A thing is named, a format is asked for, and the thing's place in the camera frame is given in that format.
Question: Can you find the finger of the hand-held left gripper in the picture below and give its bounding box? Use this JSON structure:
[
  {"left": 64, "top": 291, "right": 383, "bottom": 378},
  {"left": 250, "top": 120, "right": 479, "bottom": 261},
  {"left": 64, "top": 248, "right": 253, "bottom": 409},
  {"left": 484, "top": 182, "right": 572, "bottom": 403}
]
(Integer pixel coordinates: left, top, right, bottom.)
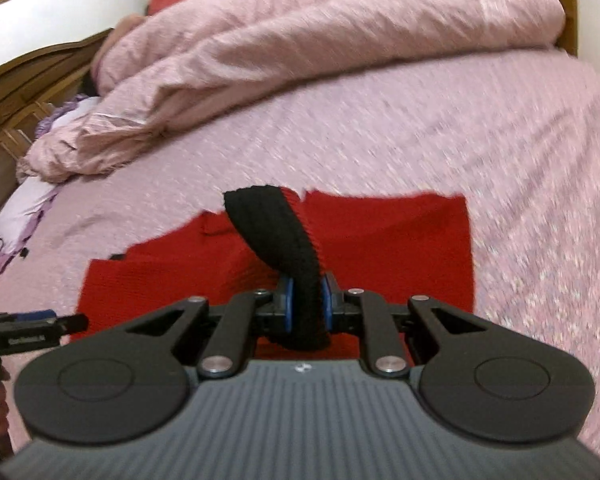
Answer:
[
  {"left": 39, "top": 313, "right": 89, "bottom": 338},
  {"left": 9, "top": 310, "right": 57, "bottom": 322}
]

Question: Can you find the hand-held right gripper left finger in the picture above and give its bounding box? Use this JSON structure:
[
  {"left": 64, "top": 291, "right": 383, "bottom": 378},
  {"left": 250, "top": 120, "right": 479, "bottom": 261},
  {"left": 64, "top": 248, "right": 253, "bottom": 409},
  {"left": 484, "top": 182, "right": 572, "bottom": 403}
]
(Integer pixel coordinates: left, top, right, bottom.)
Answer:
[{"left": 111, "top": 275, "right": 296, "bottom": 379}]

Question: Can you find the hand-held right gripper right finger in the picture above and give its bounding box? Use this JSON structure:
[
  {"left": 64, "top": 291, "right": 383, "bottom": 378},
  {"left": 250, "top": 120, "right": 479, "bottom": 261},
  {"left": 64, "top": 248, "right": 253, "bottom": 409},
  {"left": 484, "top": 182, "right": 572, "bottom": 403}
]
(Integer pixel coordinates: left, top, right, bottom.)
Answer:
[{"left": 321, "top": 272, "right": 496, "bottom": 379}]

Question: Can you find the red knit cardigan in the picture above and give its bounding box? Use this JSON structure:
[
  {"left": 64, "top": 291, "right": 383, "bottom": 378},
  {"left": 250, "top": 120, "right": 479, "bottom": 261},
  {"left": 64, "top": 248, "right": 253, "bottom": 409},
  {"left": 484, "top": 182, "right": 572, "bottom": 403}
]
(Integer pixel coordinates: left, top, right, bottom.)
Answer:
[{"left": 75, "top": 186, "right": 476, "bottom": 361}]

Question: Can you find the lilac ruffled pillow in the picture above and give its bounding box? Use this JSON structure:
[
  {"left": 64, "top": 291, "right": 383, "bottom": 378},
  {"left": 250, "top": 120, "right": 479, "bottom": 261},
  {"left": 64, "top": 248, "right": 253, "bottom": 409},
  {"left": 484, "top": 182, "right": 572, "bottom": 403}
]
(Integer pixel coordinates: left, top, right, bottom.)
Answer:
[{"left": 0, "top": 94, "right": 102, "bottom": 261}]

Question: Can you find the pink floral bed sheet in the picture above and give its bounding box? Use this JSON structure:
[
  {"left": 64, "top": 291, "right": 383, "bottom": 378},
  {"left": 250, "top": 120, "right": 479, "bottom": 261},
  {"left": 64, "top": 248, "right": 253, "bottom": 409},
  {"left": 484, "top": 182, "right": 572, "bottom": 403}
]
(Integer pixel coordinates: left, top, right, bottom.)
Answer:
[{"left": 0, "top": 47, "right": 600, "bottom": 461}]

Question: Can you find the wooden headboard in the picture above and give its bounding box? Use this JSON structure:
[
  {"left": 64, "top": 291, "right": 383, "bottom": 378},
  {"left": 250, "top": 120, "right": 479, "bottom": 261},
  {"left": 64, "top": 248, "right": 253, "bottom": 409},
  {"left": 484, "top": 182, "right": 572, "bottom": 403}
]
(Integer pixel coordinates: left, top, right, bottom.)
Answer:
[{"left": 0, "top": 27, "right": 116, "bottom": 226}]

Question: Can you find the pink duvet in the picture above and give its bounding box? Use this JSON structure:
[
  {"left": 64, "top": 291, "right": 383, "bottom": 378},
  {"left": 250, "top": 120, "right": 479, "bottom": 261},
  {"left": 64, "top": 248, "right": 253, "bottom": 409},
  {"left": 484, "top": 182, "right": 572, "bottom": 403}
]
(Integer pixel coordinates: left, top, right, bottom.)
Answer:
[{"left": 16, "top": 0, "right": 567, "bottom": 183}]

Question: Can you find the wooden bed side board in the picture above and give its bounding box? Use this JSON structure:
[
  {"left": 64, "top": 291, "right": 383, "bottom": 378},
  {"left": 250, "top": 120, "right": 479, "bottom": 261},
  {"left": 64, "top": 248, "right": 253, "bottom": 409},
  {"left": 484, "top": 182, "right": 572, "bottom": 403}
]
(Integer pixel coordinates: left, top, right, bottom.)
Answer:
[{"left": 275, "top": 0, "right": 579, "bottom": 58}]

